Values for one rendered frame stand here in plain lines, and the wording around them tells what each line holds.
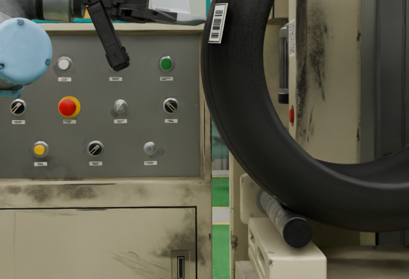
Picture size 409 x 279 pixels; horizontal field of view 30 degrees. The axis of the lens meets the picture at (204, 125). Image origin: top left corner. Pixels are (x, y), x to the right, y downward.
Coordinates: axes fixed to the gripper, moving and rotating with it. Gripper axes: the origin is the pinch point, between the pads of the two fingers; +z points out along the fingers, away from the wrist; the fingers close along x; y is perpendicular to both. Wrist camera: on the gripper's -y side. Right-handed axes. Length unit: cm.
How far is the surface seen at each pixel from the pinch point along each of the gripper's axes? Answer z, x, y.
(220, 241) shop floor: 39, 420, -119
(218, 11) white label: 2.7, -9.6, 1.2
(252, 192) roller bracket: 14.5, 23.6, -29.5
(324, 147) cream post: 28.0, 26.2, -19.5
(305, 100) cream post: 23.1, 26.1, -10.5
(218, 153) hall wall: 57, 888, -94
